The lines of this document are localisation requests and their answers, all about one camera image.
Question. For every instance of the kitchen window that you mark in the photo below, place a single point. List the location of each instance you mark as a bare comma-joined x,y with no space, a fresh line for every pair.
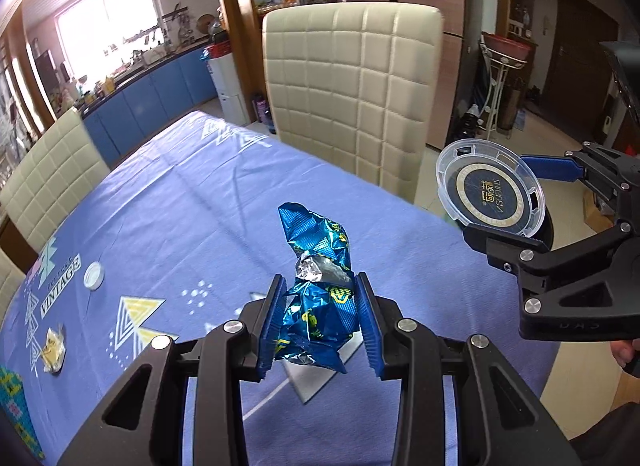
105,20

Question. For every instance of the blue kitchen cabinets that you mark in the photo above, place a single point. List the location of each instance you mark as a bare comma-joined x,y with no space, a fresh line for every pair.
150,95

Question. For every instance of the clear plastic lid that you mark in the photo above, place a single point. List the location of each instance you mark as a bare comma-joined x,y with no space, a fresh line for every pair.
495,191

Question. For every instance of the purple bottle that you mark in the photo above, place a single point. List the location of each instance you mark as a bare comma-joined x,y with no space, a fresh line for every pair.
261,108

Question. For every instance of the yellow candy wrapper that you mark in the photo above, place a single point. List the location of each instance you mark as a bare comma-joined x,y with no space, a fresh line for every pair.
52,351

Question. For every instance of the dark wooden door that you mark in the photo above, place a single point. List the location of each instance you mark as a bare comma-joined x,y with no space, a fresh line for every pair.
580,70

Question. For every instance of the person's dark clothing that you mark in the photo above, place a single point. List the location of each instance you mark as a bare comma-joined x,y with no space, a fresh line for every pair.
610,436

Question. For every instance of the white water dispenser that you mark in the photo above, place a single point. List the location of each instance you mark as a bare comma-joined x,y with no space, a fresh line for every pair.
230,90

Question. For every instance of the red basin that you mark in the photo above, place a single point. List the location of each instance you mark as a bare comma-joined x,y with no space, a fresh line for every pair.
507,48

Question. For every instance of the large cream quilted chair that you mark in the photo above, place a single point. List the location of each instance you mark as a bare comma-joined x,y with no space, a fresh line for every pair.
350,95

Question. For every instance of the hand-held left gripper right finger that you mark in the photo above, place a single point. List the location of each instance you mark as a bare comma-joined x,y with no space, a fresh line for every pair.
372,336

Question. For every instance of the white bottle cap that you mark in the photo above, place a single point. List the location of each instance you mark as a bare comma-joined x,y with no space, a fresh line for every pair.
94,276

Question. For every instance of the cardboard box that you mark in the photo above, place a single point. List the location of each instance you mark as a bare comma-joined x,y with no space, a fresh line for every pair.
597,211

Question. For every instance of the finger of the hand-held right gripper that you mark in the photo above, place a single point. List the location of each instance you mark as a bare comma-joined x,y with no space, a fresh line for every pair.
505,248
550,168

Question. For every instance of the blue foil wrapper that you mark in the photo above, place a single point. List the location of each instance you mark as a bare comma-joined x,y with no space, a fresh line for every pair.
315,306

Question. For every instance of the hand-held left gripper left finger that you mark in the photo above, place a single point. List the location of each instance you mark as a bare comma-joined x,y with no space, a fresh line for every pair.
270,331

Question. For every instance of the person's right hand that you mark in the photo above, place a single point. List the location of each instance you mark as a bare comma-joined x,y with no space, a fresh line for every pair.
626,353

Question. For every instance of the blue printed tablecloth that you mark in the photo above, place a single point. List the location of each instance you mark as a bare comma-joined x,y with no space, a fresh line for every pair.
200,206

